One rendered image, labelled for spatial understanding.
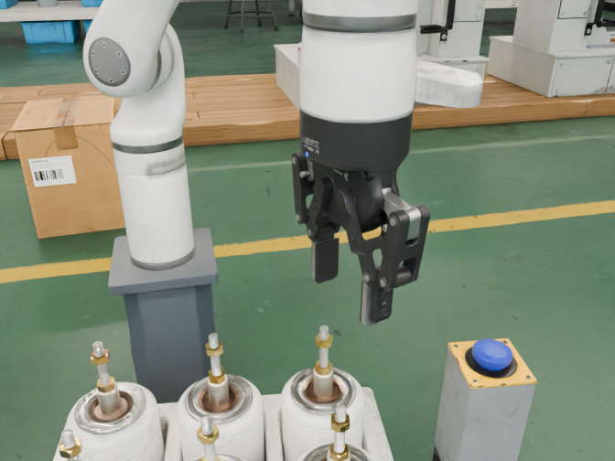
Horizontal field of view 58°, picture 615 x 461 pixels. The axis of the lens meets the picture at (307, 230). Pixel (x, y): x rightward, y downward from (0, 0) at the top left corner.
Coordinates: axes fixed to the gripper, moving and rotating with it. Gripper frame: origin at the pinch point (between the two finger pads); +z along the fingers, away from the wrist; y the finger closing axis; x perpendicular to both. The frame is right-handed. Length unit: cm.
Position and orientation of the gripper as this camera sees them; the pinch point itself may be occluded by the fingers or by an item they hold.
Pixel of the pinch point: (348, 285)
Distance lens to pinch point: 43.9
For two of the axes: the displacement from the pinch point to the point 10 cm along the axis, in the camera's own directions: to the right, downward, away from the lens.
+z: 0.0, 8.9, 4.6
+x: 8.6, -2.3, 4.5
